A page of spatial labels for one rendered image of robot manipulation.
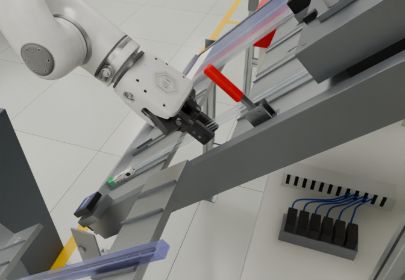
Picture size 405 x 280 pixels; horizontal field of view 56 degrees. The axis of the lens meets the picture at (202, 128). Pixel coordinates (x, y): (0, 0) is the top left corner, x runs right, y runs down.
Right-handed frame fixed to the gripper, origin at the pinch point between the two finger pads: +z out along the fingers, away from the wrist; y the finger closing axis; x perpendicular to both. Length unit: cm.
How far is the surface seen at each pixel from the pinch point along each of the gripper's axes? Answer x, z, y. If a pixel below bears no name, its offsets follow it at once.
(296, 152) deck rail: -15.8, 7.8, -10.0
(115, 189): 27.4, -3.3, -1.9
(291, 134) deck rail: -17.4, 5.5, -10.0
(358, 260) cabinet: 7.2, 45.2, 5.5
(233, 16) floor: 110, 8, 253
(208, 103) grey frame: 44, 9, 60
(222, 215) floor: 82, 48, 53
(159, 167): 12.1, -0.6, -2.3
